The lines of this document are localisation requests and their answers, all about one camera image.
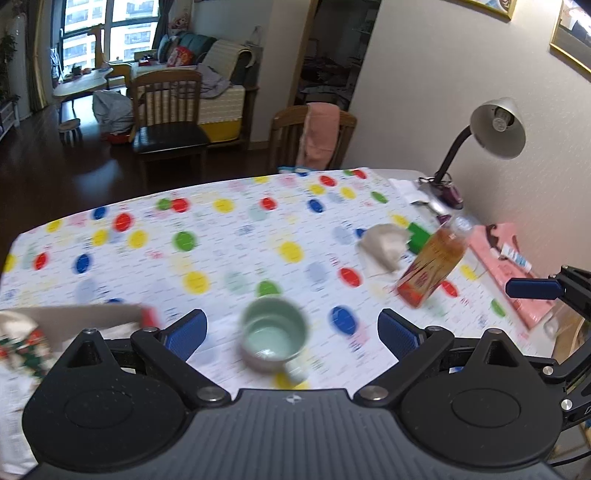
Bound wooden dining chair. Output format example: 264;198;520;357
268;105;358;174

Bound pink printed package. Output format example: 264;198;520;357
468;222;561;330

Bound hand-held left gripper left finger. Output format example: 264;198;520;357
58;309;232;408

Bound beige cloth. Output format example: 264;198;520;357
355;223;411;278

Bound grey clothes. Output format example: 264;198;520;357
198;65;232;100

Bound grey curtain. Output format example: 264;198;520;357
25;0;51;112
152;0;174;51

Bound sofa with cream cover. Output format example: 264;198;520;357
131;32;259;148

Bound red printed cushion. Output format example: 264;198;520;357
166;46;195;68

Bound potted plant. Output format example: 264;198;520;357
0;32;21;102

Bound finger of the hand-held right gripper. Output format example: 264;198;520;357
505;267;591;320
540;342;591;414

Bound white paper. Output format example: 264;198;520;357
388;178;432;204

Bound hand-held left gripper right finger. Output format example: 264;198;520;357
353;309;532;408

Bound christmas print cloth bag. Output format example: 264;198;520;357
0;311;58;384

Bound pink towel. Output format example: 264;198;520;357
295;102;341;169

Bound small round white table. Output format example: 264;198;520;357
53;67;115;109

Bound red-edged cardboard box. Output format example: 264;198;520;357
0;302;160;476

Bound large window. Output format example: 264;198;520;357
60;0;160;70

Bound small white tube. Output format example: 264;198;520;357
501;244;534;273

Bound small green box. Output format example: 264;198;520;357
406;222;432;254

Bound cream knitted sofa throw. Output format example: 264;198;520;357
203;39;254;70

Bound wooden chair with black seat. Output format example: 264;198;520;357
130;69;211;185

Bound small wooden stool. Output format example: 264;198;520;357
58;117;84;146

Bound pale green mug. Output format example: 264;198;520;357
238;296;311;384

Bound colourful dotted tablecloth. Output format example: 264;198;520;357
0;166;555;398

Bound plastic tea bottle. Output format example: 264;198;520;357
397;215;476;309

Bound gooseneck desk lamp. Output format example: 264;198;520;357
418;97;527;208

